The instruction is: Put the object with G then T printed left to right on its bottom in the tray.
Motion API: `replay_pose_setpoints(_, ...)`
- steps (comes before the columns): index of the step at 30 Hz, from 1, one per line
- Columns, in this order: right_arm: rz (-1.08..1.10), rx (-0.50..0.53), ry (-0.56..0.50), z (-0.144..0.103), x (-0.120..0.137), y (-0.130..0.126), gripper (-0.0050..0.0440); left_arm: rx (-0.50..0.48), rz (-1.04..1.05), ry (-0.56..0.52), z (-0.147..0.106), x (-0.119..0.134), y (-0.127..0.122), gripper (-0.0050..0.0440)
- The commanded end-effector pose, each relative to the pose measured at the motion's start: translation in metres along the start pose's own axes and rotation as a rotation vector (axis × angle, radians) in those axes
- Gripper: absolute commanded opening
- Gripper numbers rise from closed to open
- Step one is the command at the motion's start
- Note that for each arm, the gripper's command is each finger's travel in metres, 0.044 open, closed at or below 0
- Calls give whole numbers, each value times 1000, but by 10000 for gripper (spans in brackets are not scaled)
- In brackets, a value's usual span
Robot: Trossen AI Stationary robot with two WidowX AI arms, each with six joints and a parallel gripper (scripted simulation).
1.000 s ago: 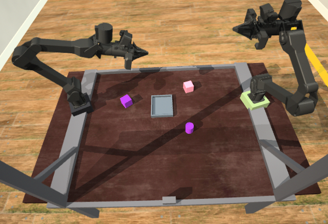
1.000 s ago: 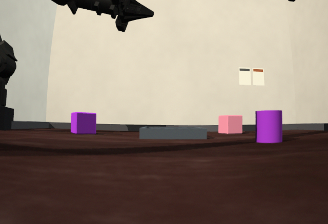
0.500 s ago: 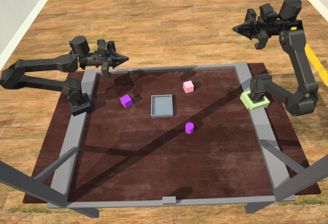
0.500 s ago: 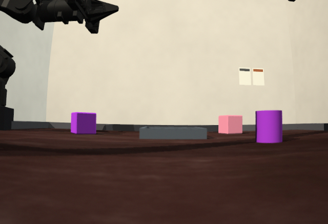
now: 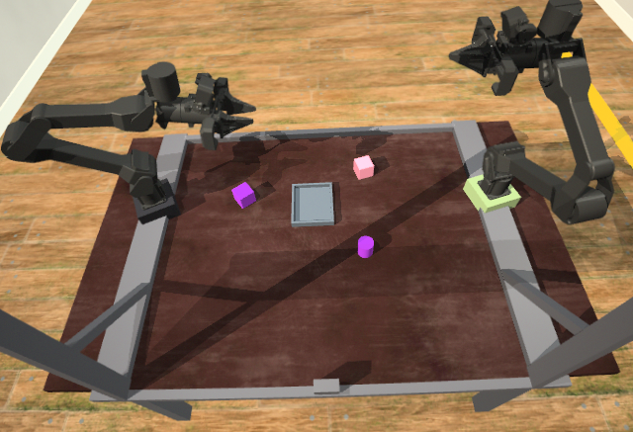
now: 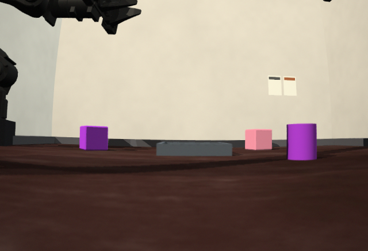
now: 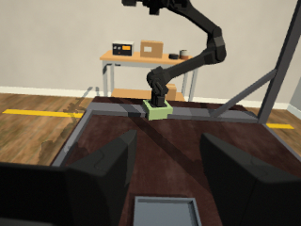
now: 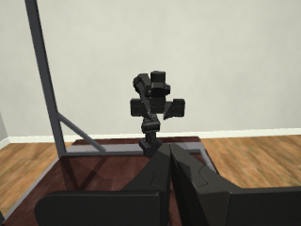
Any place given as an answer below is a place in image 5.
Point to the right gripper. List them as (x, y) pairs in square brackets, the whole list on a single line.
[(485, 56)]

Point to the purple cylinder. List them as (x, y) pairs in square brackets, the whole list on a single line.
[(365, 246)]

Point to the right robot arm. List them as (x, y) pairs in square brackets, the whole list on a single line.
[(566, 82)]

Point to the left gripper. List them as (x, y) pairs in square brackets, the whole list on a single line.
[(222, 123)]

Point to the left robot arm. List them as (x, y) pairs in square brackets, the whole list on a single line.
[(29, 141)]

